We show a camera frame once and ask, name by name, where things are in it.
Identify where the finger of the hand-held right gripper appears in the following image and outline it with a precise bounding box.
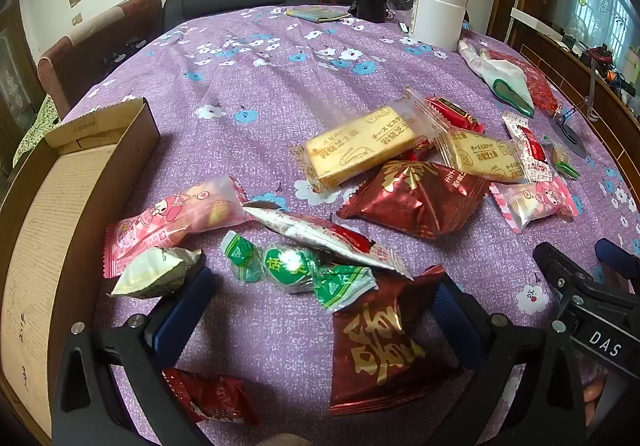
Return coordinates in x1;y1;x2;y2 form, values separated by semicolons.
595;239;640;288
531;242;608;313

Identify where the white plastic jar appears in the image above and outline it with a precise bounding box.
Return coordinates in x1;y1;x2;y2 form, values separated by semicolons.
409;0;468;52

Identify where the red-brown armchair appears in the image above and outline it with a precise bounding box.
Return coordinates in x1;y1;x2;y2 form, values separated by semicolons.
37;0;163;119

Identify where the wooden sideboard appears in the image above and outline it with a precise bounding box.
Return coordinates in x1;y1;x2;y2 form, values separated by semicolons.
510;9;640;137

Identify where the small white red snack packet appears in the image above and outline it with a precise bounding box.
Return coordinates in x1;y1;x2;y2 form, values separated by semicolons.
501;111;556;184

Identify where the yellow blue booklet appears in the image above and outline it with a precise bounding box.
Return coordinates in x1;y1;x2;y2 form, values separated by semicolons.
285;5;353;24

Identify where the long white red snack packet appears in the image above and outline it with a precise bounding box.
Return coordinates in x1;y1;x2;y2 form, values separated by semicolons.
242;200;415;281

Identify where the green white candy packet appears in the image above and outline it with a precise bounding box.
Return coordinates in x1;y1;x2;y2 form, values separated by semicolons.
312;263;378;313

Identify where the white glove with green cuff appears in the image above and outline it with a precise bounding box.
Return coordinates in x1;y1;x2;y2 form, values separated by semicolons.
457;39;536;118

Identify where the yellow biscuit packet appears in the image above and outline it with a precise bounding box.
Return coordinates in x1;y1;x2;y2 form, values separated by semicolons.
434;129;530;184
288;87;451;192

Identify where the red black label snack bar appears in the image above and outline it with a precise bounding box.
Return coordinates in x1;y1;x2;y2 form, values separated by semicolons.
424;96;486;134

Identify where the large pink cartoon snack packet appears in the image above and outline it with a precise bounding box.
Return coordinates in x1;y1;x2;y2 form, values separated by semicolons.
103;175;249;279

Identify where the black pouch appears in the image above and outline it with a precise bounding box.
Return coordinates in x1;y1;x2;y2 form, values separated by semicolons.
348;0;396;23

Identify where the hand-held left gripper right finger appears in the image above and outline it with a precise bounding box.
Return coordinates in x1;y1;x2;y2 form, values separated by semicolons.
425;271;586;446

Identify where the round green candy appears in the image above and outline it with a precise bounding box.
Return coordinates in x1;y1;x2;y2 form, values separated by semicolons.
260;246;316;294

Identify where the clear green-ended wrapped candy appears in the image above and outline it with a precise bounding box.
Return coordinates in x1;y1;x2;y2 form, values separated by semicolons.
545;139;582;179

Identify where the person's right hand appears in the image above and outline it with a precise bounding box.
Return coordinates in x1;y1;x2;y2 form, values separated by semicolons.
581;368;613;427

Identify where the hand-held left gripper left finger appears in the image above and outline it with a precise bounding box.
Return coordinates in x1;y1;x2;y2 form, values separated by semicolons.
52;266;218;446

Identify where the red cartoon figure snack packet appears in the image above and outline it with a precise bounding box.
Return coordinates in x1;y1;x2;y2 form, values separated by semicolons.
400;139;433;162

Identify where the pale green white snack packet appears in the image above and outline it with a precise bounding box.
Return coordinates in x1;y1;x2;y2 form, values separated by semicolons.
110;246;203;299

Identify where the brown cardboard box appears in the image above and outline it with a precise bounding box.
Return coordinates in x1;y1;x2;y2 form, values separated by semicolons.
0;97;162;442

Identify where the green floral cloth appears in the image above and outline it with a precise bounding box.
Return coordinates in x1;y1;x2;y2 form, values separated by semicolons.
11;94;63;167

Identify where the small pink cartoon snack packet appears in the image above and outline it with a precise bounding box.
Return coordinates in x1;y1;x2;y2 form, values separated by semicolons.
489;176;580;233

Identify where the purple floral tablecloth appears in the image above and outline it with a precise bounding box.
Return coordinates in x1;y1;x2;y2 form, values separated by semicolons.
60;4;640;446

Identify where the dark red gold snack packet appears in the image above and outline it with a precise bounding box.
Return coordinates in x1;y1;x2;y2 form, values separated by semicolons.
337;159;493;239
330;265;463;417

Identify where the red mesh bag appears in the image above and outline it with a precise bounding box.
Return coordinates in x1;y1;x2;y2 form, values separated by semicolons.
487;49;560;116

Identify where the bright red crinkled snack packet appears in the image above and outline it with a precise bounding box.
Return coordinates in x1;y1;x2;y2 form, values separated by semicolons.
161;367;261;427

